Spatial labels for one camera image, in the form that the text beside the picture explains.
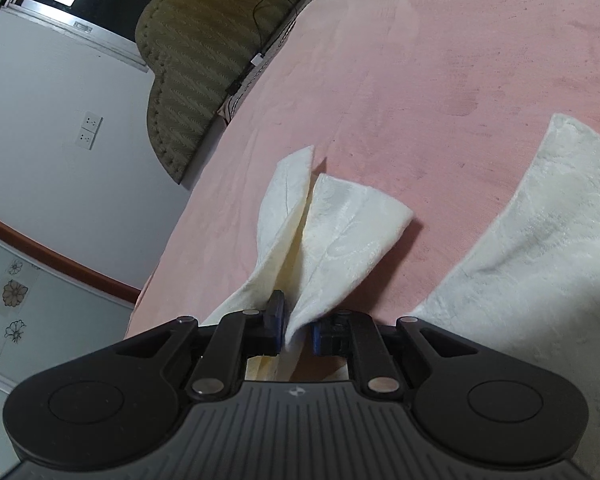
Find pink blanket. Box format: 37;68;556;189
125;0;600;391

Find white patterned pants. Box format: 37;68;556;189
200;112;600;480

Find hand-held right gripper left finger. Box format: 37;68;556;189
114;290;287;402

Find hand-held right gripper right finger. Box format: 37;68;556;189
309;310;468;395

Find brown wooden door frame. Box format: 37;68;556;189
0;207;143;306

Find black charging cable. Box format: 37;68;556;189
252;0;301;61

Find floral pattern wardrobe door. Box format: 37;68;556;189
0;230;137;480

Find olive quilted headboard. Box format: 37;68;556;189
136;0;348;186

